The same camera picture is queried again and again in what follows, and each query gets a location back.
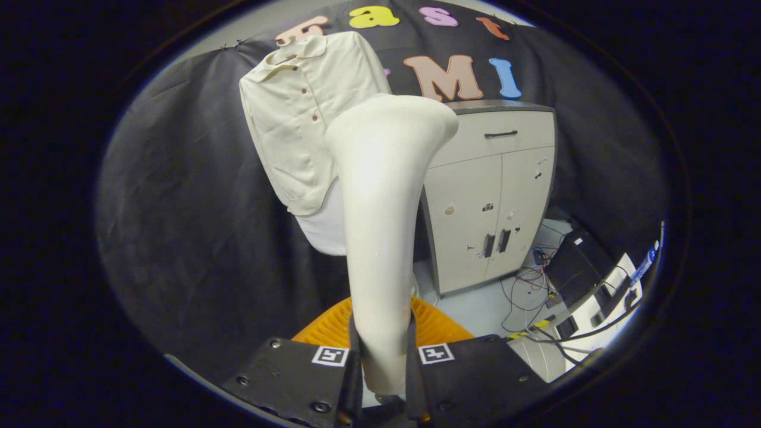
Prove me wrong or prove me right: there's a blue pen-shaped object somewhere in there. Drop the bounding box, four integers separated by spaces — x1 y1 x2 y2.
630 240 661 286

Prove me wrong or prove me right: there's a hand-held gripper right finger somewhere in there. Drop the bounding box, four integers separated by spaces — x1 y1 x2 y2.
406 297 548 426

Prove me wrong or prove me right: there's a cream button-up shirt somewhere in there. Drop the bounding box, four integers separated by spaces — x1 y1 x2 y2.
239 31 393 216

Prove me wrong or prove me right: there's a white cabinet with grey top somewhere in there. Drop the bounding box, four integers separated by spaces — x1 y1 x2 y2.
419 99 558 296

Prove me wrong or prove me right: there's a white garment steamer head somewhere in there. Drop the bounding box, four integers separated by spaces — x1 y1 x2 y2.
325 94 460 396

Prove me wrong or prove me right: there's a white device case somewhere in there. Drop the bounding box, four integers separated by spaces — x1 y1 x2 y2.
556 253 644 351

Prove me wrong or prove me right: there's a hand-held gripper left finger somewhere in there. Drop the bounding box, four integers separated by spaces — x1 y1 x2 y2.
223 297 363 428

